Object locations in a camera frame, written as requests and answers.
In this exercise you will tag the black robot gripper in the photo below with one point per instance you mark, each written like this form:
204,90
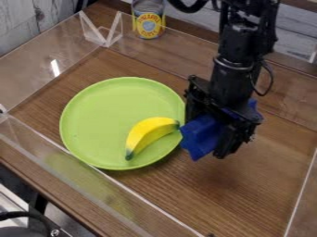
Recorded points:
228,89

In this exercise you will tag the blue plastic block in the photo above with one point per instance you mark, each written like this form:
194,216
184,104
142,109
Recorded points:
199,133

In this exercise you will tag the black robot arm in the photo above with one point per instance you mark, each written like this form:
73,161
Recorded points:
247,32

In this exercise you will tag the green plate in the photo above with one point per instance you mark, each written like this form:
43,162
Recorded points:
100,114

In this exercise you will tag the yellow toy banana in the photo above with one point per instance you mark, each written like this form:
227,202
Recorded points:
146,132

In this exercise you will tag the yellow labelled tin can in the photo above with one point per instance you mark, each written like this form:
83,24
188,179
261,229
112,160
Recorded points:
148,19

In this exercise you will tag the black metal stand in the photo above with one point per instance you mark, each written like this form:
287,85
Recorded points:
22,222

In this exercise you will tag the clear acrylic corner bracket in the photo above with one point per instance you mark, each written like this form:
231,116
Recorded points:
101,35

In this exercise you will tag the clear acrylic front wall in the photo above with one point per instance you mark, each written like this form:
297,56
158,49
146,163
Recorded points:
108,208

